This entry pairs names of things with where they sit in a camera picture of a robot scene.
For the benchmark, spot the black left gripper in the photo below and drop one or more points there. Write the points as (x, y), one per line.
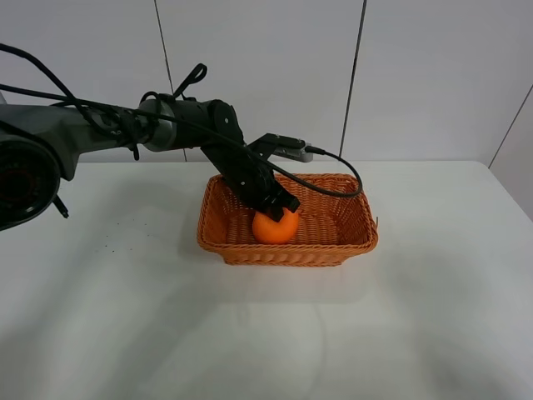
(252, 183)

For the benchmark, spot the orange with stem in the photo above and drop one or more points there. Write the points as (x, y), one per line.
(267, 231)

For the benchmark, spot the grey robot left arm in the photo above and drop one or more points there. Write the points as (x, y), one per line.
(41, 145)

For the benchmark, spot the orange wicker basket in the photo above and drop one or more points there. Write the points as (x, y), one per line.
(330, 230)

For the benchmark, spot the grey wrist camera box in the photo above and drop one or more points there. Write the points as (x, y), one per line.
(282, 146)

